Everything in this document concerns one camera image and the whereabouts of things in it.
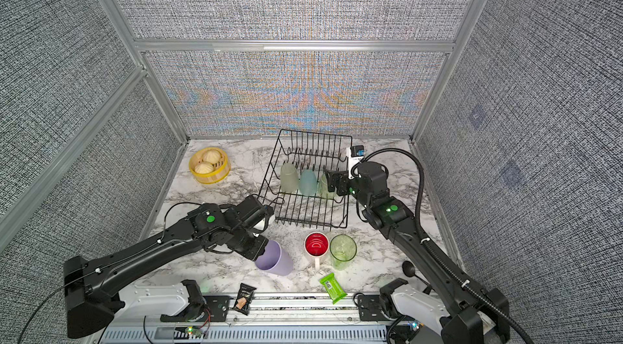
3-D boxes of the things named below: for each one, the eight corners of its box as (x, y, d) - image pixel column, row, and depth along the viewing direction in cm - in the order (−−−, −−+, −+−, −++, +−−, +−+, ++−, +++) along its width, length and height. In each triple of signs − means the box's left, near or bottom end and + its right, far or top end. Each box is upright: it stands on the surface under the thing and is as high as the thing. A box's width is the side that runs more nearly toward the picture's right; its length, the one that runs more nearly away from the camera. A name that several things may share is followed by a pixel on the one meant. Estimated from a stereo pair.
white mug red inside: (298, 258, 85) (297, 250, 79) (313, 236, 90) (313, 227, 84) (317, 271, 82) (317, 264, 76) (331, 248, 87) (333, 240, 81)
